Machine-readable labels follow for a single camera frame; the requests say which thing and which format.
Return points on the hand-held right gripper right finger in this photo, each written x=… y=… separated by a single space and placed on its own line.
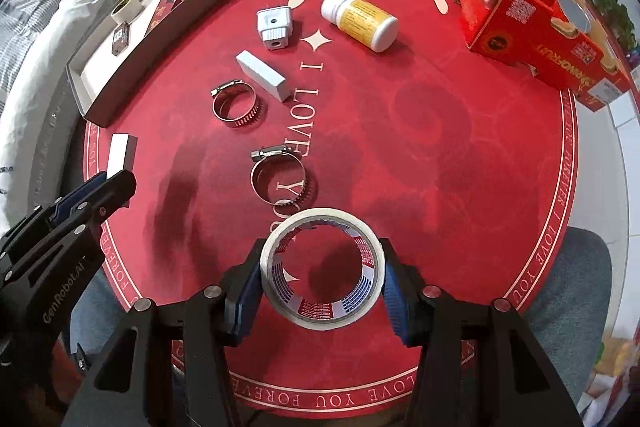
x=397 y=302

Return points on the white rectangular block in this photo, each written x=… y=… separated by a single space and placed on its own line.
x=262 y=77
x=121 y=152

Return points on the person's leg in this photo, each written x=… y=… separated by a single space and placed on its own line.
x=107 y=302
x=570 y=307

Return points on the red round printed table mat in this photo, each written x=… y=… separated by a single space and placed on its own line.
x=400 y=157

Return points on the red cardboard carton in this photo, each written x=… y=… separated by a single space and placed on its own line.
x=525 y=22

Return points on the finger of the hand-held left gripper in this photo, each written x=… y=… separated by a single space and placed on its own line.
x=122 y=187
x=82 y=197

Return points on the green potted plant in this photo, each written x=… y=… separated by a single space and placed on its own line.
x=617 y=14

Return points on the person's left leg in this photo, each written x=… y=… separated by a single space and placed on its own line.
x=107 y=302

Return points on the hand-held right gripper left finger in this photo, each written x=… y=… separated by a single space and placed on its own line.
x=245 y=302

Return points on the red box with tile picture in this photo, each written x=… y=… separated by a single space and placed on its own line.
x=121 y=39

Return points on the long red printed box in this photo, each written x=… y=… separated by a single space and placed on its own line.
x=162 y=12

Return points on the masking tape roll printed core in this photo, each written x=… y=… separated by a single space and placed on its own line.
x=280 y=307

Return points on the person's right leg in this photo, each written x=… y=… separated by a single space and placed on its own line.
x=570 y=307

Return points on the grey shallow tray box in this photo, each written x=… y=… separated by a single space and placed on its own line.
x=165 y=42

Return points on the white power adapter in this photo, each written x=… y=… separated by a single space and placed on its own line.
x=274 y=27

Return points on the white pill bottle yellow label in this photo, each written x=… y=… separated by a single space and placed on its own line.
x=360 y=22

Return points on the plain white tape roll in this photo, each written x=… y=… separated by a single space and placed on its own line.
x=126 y=9

